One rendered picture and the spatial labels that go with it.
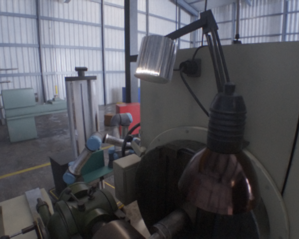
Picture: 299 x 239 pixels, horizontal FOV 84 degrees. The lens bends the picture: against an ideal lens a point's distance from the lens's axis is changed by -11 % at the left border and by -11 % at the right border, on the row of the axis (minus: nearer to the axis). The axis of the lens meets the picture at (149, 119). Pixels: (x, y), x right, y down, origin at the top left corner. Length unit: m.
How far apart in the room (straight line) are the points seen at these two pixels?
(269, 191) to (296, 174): 0.09
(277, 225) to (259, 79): 0.43
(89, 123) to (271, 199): 1.85
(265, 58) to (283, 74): 0.06
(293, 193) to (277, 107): 0.25
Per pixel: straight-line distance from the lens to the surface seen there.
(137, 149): 0.91
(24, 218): 1.83
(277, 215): 0.65
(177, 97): 0.72
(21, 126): 6.08
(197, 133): 0.66
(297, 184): 0.62
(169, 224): 0.68
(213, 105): 0.30
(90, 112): 2.10
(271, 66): 0.57
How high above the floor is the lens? 1.80
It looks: 14 degrees down
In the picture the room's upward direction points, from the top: straight up
